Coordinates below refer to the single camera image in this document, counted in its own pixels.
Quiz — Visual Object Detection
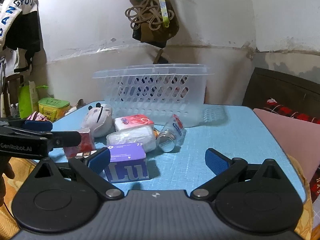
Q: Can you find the red small box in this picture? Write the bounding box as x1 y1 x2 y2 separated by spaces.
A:
63 128 95 159

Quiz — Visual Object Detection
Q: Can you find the purple box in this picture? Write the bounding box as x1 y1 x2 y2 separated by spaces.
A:
105 142 149 183

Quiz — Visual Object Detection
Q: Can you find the white plush toy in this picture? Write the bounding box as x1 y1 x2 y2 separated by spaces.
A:
81 102 113 138

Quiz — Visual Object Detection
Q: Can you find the pink tissue pack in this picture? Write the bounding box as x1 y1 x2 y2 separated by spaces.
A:
114 114 154 131

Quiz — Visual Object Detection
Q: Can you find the clear plastic basket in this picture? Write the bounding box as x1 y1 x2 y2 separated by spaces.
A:
93 63 214 127

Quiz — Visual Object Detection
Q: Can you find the person's left hand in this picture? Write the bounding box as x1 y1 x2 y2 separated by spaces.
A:
0 156 15 207

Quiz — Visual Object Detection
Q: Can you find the green lidded yellow box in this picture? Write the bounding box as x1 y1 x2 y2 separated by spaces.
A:
38 98 70 122

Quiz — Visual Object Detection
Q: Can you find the green paper bag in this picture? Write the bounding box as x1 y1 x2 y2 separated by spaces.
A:
18 81 48 119

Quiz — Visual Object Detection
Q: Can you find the blue table mat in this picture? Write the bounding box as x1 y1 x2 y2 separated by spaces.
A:
32 101 307 203

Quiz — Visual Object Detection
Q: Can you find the red plaid cloth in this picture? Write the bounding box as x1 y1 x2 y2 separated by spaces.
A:
263 98 320 124

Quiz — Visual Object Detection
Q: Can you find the pink pillow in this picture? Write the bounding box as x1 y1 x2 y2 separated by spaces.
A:
253 108 320 182

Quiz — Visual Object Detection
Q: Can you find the hanging white black garment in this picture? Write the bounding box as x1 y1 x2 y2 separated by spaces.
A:
1 0 41 73

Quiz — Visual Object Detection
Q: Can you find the dark wooden headboard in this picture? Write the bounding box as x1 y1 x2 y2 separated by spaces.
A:
242 68 319 118

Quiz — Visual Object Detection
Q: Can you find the brown hanging bag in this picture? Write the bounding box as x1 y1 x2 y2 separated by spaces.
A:
125 0 180 49

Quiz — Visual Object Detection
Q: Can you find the wooden wall stick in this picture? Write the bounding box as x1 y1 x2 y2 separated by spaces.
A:
153 49 163 64

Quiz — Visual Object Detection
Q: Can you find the beige knotted rope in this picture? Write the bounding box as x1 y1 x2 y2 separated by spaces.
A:
125 0 175 32

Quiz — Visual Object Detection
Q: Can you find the yellow-green lanyard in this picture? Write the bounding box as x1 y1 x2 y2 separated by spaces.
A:
154 0 171 28

